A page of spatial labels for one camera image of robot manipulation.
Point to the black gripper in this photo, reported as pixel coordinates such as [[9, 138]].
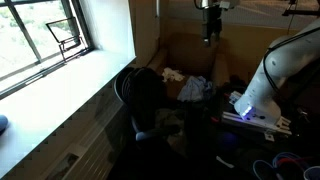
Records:
[[212, 20]]

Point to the black garment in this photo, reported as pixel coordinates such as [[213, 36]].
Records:
[[146, 96]]

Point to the beige khaki pants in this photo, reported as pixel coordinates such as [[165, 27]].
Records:
[[168, 118]]

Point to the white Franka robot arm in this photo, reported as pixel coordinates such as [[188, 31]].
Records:
[[266, 83]]

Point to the black slatted office chair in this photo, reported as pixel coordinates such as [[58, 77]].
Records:
[[124, 87]]

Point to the brown leather armchair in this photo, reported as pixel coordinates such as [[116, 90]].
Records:
[[195, 53]]

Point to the light blue shirt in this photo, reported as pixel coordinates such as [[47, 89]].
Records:
[[195, 88]]

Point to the white paper cup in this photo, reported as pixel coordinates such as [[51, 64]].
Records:
[[312, 173]]

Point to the maroon and blue cap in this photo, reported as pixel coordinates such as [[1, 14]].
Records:
[[2, 123]]

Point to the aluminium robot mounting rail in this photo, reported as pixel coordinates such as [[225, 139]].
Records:
[[253, 122]]

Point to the black camera stand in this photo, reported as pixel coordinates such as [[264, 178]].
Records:
[[300, 10]]

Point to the white wall radiator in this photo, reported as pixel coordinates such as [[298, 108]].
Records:
[[93, 146]]

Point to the dark window frame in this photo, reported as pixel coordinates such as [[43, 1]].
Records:
[[28, 36]]

